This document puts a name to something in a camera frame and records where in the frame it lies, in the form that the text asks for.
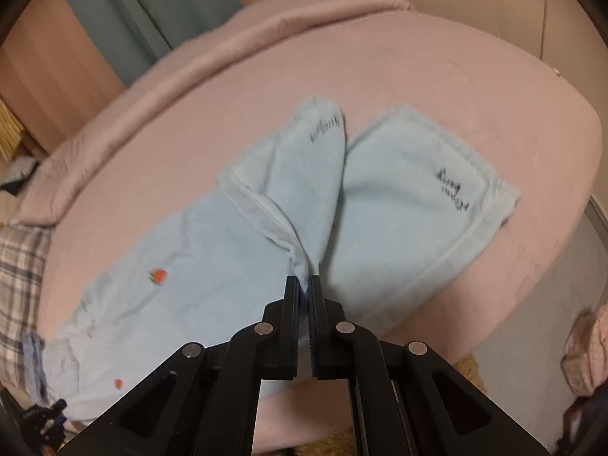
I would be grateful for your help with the light blue pants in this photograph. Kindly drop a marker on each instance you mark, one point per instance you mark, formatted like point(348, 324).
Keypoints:
point(228, 266)

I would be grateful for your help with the plaid pillow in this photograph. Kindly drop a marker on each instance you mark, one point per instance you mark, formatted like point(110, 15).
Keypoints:
point(19, 285)

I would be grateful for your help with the pink bed sheet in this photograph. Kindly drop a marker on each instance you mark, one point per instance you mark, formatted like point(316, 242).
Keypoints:
point(427, 80)

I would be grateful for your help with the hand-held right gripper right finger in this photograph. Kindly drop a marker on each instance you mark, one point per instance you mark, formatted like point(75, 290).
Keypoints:
point(315, 294)

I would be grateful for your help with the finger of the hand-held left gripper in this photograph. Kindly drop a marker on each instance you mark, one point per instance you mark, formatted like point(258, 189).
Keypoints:
point(47, 418)

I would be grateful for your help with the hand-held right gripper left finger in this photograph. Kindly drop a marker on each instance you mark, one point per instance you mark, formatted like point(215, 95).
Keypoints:
point(290, 294)

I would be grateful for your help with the pink rolled blanket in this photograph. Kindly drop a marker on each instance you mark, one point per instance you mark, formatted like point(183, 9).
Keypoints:
point(190, 80)

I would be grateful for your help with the teal curtain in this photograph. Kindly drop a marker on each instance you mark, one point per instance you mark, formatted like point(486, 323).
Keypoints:
point(142, 14)

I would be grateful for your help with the pink curtain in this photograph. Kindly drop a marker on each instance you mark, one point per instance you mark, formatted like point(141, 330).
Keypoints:
point(52, 80)

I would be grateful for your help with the pink bag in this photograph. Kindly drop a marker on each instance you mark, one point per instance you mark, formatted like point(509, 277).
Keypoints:
point(586, 351)

